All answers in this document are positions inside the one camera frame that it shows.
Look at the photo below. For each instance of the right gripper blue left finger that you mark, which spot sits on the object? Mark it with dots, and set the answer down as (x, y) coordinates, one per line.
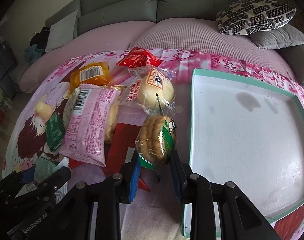
(130, 172)

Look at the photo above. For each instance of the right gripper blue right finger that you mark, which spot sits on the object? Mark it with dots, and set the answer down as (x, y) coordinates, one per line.
(180, 173)

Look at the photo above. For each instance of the dark red wafer pack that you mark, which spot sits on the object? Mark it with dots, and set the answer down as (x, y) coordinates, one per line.
(121, 148)

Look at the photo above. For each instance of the green sandwich biscuit pack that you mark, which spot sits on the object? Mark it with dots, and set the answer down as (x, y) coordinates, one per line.
(155, 141)

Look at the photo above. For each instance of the pink bread pack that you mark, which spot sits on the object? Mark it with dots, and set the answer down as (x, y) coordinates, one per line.
(85, 135)

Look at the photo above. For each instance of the round bun clear wrapper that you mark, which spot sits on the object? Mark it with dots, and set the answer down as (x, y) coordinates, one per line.
(152, 89)

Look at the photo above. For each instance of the small dark green packet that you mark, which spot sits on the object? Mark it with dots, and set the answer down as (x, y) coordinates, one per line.
(55, 132)

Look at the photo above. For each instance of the cream bread pack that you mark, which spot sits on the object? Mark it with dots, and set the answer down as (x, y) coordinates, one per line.
(111, 119)

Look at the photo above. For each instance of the orange cake pack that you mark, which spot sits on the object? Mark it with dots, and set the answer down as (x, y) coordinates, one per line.
(96, 73)

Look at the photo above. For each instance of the green white barcode snack pack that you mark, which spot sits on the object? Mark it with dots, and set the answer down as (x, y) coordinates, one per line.
(46, 167)

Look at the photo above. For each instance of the pink anime print cloth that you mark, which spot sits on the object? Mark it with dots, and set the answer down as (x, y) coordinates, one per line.
(154, 214)

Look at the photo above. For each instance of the teal rimmed white tray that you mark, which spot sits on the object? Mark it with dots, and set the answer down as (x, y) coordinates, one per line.
(252, 133)

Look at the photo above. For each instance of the red heart snack pack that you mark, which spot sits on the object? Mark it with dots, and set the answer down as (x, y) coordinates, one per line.
(139, 57)

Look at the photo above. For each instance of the pink sofa seat cover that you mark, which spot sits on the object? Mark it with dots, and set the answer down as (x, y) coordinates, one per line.
(174, 33)

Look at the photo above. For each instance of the light grey cushion left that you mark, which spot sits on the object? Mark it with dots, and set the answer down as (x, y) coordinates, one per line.
(61, 32)

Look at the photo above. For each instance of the dark clothes pile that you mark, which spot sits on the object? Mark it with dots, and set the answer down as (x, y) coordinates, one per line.
(37, 46)

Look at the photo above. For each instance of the black white patterned pillow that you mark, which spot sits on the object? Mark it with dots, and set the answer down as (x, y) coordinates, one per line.
(246, 17)

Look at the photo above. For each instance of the grey sofa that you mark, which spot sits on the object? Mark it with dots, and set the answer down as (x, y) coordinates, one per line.
(26, 17)

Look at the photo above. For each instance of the grey cushion right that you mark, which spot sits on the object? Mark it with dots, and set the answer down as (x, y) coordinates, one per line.
(287, 36)

